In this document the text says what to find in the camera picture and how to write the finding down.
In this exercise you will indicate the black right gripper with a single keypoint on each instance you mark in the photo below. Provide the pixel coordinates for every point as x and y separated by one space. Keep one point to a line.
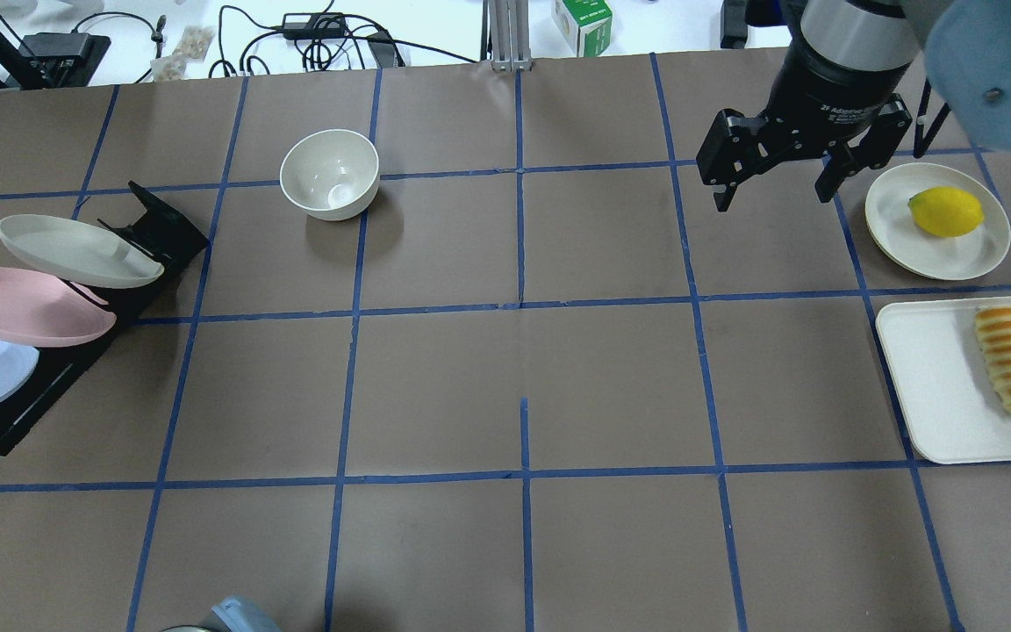
830 90

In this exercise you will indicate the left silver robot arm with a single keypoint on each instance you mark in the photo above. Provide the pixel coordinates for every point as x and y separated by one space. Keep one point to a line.
232 614

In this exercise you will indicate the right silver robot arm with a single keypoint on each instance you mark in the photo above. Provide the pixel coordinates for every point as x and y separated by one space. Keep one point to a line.
959 56

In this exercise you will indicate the cream round plate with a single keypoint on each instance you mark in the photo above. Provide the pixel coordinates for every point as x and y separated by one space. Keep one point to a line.
890 221

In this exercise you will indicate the black plate rack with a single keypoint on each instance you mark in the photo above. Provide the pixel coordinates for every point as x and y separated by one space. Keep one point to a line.
80 286

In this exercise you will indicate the cream plate in rack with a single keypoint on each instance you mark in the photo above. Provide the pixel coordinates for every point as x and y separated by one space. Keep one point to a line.
77 252

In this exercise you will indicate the pink plate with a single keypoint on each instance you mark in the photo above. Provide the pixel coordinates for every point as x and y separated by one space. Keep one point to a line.
42 311

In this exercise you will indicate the yellow lemon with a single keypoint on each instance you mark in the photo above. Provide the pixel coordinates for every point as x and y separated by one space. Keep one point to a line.
946 212

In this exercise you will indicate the green white carton box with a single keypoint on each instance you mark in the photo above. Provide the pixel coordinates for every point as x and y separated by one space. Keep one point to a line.
587 26

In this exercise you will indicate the white rectangular tray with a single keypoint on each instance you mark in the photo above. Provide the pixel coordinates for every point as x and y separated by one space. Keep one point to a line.
948 403

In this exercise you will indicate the cream ceramic bowl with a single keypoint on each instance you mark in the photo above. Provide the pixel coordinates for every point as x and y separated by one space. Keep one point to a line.
331 175

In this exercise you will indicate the black power adapter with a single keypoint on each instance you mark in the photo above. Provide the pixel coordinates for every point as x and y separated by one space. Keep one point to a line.
314 26

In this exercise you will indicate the black monitor stand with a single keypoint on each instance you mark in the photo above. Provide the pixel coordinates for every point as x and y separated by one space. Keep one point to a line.
48 59

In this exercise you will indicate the aluminium frame post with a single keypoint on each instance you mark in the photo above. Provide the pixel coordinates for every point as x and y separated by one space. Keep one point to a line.
505 35

